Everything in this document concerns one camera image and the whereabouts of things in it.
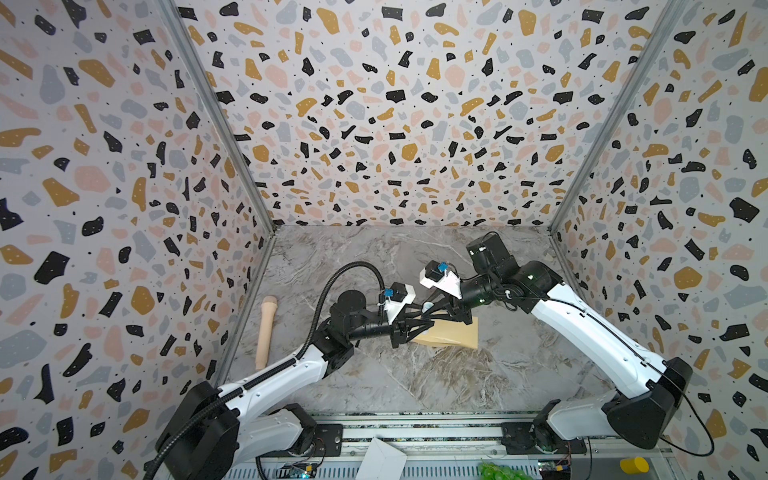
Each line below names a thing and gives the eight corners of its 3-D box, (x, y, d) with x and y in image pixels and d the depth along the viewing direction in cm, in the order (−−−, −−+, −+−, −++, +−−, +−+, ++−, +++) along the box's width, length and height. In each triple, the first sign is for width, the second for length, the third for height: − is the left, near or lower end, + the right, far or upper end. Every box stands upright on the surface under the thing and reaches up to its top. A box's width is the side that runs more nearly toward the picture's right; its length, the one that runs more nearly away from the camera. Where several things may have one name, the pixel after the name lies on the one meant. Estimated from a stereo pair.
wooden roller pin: (252, 371, 87) (247, 366, 84) (267, 302, 102) (263, 296, 99) (266, 370, 87) (261, 365, 84) (279, 301, 102) (275, 295, 99)
